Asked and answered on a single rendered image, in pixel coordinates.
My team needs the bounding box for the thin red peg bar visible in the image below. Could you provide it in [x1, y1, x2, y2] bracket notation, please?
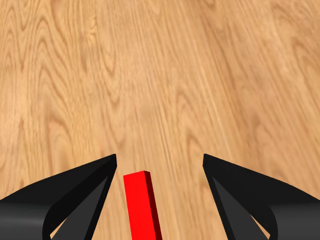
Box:
[123, 170, 163, 240]

